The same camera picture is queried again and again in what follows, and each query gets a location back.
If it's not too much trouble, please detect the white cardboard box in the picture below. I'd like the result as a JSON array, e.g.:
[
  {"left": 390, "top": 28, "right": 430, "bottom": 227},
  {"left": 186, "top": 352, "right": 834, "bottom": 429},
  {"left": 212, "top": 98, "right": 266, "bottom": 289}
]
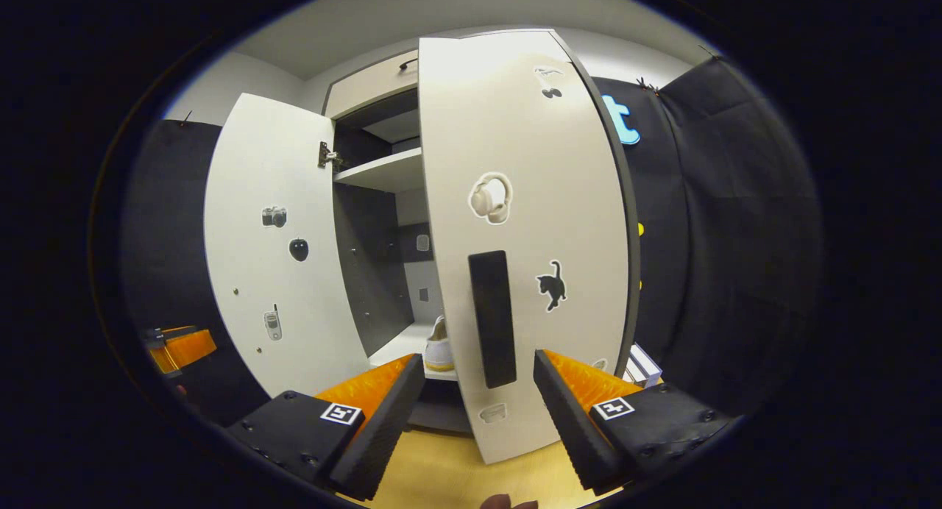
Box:
[{"left": 623, "top": 343, "right": 664, "bottom": 389}]

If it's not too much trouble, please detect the white shoe cabinet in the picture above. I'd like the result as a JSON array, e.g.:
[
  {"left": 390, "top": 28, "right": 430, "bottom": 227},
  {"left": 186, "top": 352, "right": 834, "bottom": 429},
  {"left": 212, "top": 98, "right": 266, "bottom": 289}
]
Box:
[{"left": 204, "top": 27, "right": 641, "bottom": 466}]

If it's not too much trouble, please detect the white cabinet drawer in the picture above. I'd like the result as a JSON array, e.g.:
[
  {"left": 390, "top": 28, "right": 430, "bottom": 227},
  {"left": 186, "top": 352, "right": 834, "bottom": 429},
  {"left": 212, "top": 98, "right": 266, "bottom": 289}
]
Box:
[{"left": 323, "top": 49, "right": 421, "bottom": 121}]

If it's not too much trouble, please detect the white door with headphones sticker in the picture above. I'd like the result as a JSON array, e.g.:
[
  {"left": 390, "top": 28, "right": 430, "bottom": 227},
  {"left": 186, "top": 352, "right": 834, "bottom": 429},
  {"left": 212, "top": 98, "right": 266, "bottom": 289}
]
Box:
[{"left": 417, "top": 29, "right": 640, "bottom": 466}]

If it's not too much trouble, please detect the white door with phone sticker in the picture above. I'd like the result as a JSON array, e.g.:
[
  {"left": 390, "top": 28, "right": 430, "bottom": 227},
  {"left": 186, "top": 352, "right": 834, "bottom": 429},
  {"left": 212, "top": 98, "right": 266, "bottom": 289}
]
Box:
[{"left": 204, "top": 92, "right": 373, "bottom": 399}]

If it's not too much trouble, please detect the black door handle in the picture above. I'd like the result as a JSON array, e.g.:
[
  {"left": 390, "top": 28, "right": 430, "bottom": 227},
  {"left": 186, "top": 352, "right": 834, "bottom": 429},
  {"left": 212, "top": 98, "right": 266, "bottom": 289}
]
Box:
[{"left": 468, "top": 249, "right": 518, "bottom": 390}]

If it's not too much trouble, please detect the white shoe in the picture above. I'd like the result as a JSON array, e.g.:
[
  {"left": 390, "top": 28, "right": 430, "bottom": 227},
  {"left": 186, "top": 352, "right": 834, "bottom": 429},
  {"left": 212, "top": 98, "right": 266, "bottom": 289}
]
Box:
[{"left": 424, "top": 315, "right": 456, "bottom": 373}]

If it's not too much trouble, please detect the white cabinet shelf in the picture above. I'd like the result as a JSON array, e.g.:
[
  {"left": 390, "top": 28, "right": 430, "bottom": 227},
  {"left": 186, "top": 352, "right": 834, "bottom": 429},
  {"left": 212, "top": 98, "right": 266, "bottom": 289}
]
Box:
[
  {"left": 367, "top": 321, "right": 459, "bottom": 382},
  {"left": 332, "top": 146, "right": 425, "bottom": 194}
]

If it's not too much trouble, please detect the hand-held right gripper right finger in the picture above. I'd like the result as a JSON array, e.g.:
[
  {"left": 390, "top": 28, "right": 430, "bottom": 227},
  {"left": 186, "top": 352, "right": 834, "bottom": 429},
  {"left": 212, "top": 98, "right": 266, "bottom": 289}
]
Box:
[{"left": 533, "top": 349, "right": 738, "bottom": 495}]

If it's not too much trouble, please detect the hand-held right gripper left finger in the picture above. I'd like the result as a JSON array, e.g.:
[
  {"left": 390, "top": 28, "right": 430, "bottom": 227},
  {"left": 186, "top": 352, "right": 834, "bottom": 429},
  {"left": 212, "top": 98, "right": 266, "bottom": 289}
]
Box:
[{"left": 224, "top": 352, "right": 427, "bottom": 502}]

